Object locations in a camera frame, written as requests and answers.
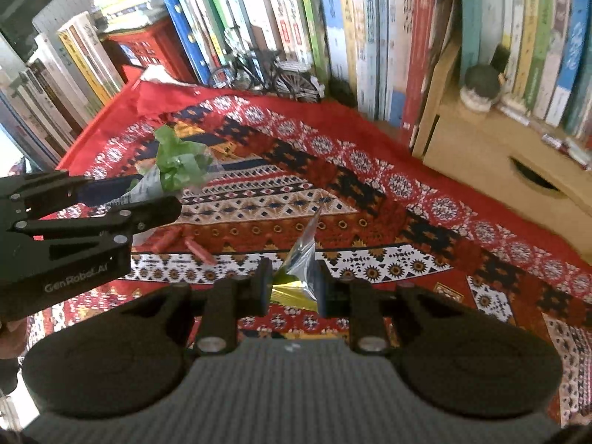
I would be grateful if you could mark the wooden drawer box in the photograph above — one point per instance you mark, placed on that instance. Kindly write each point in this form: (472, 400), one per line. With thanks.
(503, 159)

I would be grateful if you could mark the red plastic crate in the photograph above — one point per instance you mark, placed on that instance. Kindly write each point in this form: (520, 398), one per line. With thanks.
(157, 43)

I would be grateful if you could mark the green plastic wrapper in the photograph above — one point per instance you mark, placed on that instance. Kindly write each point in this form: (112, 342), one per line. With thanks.
(179, 165)

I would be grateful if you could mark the left row of books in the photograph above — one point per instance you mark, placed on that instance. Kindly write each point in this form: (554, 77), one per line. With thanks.
(50, 98)

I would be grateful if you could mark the clear silver plastic wrapper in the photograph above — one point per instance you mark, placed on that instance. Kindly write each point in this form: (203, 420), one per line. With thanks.
(300, 271)

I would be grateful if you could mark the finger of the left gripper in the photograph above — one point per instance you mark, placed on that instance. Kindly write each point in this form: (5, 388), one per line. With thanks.
(103, 191)

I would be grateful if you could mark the patterned red tablecloth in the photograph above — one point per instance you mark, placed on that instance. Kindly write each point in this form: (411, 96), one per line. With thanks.
(382, 217)

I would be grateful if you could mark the gold foil wrapper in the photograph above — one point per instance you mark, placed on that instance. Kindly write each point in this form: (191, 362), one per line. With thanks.
(294, 294)

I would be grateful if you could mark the miniature black bicycle model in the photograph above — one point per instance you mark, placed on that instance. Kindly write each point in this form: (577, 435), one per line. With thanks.
(264, 72)

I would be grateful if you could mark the stack of flat books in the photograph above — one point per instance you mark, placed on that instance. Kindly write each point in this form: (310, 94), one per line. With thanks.
(111, 16)

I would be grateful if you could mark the row of upright books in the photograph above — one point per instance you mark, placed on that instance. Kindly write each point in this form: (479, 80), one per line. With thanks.
(379, 55)

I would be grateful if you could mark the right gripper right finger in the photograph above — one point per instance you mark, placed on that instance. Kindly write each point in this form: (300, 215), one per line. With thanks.
(358, 302)

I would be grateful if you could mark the person left hand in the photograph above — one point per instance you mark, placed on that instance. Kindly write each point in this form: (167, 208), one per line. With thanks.
(13, 339)

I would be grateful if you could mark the small cactus ornament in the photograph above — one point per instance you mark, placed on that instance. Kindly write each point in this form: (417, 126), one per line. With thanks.
(482, 88)

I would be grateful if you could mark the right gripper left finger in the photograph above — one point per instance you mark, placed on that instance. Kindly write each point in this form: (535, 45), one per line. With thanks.
(227, 302)

